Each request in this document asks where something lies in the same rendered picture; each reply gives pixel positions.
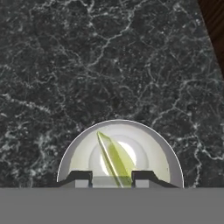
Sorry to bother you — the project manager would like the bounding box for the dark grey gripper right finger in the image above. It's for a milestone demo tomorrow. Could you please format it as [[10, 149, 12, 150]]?
[[131, 170, 179, 189]]

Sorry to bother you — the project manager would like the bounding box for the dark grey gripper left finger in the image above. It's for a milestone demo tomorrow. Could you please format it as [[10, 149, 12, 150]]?
[[57, 170, 94, 189]]

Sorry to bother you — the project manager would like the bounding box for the yellow-green lemon wedge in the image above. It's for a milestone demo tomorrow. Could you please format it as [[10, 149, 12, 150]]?
[[96, 130, 133, 188]]

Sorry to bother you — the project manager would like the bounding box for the clear glass of lemonade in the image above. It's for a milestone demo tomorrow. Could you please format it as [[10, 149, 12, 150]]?
[[56, 119, 186, 189]]

